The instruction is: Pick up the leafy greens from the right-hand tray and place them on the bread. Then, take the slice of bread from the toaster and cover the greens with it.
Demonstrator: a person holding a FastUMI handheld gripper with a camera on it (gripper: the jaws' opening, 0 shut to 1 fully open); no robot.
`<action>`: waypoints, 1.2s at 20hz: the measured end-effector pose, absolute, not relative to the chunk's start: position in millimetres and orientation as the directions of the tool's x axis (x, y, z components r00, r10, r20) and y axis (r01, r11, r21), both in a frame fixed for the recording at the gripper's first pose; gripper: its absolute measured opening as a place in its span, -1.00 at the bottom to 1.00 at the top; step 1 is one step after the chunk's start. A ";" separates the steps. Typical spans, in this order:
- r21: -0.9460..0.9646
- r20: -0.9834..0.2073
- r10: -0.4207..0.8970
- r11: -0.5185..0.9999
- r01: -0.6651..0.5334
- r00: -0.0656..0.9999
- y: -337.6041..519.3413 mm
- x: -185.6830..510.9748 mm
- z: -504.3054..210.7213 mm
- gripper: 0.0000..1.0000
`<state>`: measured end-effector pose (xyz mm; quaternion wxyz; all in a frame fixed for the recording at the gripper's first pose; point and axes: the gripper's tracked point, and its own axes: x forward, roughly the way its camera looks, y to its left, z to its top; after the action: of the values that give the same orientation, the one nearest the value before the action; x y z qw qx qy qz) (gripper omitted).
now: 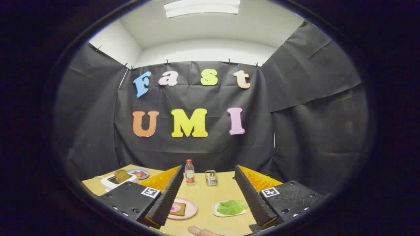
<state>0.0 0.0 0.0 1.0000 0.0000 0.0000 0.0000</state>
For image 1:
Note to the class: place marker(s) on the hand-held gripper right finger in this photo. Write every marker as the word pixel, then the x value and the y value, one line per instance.
pixel 252 200

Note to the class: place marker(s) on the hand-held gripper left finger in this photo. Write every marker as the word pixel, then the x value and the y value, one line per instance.
pixel 167 200

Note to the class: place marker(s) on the green lettuce leaf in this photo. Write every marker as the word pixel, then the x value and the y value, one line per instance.
pixel 231 207

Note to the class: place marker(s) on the dark brown bread slice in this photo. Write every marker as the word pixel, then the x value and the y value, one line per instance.
pixel 122 176

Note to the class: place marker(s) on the pink ham slice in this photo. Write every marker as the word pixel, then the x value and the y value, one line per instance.
pixel 175 207

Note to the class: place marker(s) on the toast slice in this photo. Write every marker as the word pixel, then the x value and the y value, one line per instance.
pixel 182 209

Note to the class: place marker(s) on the pink round plate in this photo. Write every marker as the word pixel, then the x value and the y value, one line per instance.
pixel 192 208

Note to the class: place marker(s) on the clear plastic water bottle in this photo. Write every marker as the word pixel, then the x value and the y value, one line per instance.
pixel 189 177

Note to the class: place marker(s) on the red brown food pieces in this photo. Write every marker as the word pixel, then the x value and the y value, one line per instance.
pixel 139 174

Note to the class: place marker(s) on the white square plate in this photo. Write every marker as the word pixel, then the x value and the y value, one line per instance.
pixel 215 210

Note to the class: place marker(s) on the blue round plate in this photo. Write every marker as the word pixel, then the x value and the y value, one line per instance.
pixel 130 171

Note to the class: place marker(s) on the black backdrop cloth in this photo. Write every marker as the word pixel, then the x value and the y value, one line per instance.
pixel 197 147

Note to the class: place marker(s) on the white toaster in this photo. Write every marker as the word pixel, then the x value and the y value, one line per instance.
pixel 109 184

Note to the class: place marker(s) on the ceiling light panel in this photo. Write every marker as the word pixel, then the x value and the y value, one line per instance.
pixel 201 8

